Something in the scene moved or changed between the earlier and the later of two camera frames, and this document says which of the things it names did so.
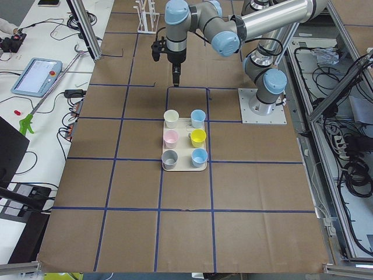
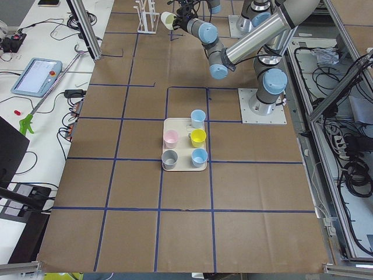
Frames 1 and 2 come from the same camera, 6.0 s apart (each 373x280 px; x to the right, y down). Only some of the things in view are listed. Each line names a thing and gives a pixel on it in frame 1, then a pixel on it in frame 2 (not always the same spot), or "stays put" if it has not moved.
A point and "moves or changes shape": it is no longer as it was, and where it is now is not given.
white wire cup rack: (147, 16) stays put
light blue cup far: (197, 116) stays put
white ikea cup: (171, 117) moves or changes shape
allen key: (81, 84) stays put
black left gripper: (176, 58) -> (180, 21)
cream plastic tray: (183, 126) stays put
